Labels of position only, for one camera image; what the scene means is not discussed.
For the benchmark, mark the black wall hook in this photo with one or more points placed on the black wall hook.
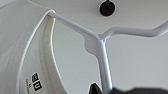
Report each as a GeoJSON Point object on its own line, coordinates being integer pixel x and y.
{"type": "Point", "coordinates": [107, 8]}

